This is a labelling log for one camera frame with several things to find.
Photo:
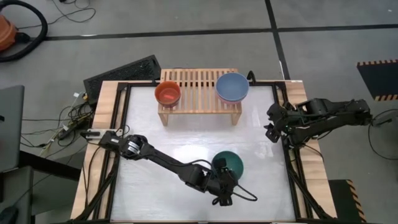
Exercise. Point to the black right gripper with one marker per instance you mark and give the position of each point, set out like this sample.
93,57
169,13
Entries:
280,115

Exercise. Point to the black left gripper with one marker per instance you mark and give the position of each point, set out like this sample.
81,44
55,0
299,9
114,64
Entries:
225,183

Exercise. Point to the dark teal bowl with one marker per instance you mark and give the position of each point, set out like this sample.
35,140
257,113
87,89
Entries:
235,161

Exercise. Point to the blue bowl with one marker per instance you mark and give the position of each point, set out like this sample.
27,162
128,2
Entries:
232,85

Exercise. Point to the orange bowl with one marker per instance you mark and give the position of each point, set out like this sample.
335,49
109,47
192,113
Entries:
168,93

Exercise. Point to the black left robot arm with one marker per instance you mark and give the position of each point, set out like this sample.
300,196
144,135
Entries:
164,161

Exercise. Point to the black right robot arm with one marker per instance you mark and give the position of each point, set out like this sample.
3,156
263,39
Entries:
335,109

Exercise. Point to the slatted wooden shelf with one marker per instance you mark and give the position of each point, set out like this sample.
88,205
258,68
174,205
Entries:
199,93

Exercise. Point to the black hazard striped mat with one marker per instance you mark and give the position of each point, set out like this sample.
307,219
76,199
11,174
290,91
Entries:
342,199
382,79

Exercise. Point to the white power adapter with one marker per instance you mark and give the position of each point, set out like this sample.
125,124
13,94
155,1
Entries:
76,94

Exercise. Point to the black side stand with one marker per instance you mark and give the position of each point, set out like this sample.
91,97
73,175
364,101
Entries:
46,163

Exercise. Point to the grey laptop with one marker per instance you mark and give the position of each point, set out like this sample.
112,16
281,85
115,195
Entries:
11,124

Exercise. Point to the orange vacuum cleaner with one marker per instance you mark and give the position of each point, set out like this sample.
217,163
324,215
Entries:
6,32

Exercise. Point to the black aluminium table frame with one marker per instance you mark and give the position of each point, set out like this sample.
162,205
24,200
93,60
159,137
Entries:
264,84

